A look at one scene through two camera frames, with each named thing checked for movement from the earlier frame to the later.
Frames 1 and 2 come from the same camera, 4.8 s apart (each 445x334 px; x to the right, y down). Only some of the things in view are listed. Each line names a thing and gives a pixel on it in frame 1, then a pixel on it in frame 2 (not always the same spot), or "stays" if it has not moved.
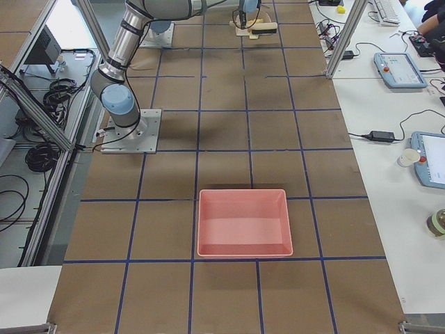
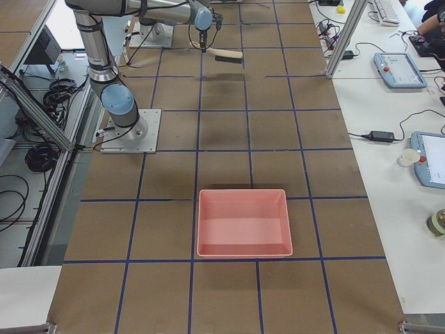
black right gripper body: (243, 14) -> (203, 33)
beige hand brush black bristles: (263, 28) -> (222, 56)
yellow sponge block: (341, 9) stays
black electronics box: (46, 50) stays
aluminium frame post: (357, 9) stays
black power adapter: (382, 136) stays
